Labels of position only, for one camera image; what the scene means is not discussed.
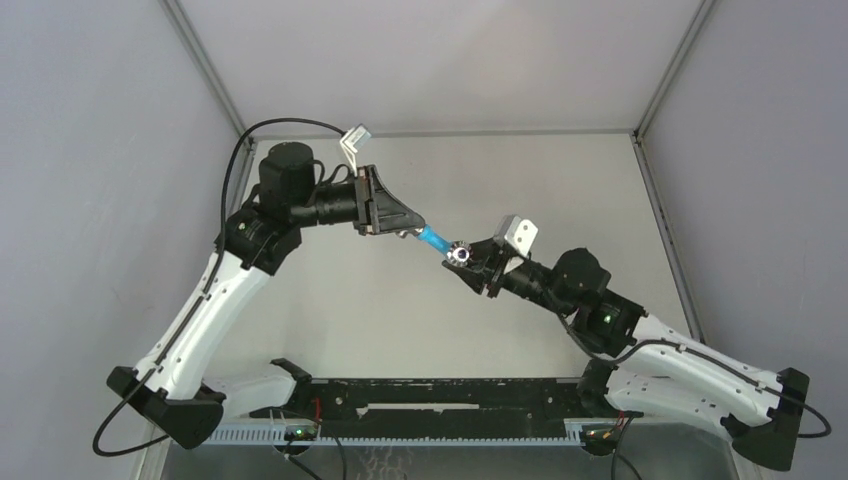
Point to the small metal pipe fitting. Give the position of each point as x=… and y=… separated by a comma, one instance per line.
x=410, y=233

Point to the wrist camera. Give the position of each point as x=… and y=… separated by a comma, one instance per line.
x=518, y=233
x=352, y=142

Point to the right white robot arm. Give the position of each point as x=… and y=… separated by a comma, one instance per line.
x=641, y=365

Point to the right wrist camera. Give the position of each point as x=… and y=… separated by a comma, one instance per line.
x=518, y=233

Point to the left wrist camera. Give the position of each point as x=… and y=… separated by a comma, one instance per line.
x=352, y=142

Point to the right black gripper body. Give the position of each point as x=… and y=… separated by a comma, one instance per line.
x=498, y=264

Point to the white slotted cable duct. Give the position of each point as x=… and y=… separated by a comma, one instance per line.
x=303, y=435

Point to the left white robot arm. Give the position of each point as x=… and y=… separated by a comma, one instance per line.
x=169, y=386

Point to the blue plastic water faucet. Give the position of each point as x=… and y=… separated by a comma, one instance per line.
x=455, y=253

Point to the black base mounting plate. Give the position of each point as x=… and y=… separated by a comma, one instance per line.
x=446, y=405

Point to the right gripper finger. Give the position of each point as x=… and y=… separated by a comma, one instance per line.
x=477, y=278
x=480, y=251

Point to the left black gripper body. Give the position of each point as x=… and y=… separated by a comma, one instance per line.
x=360, y=201

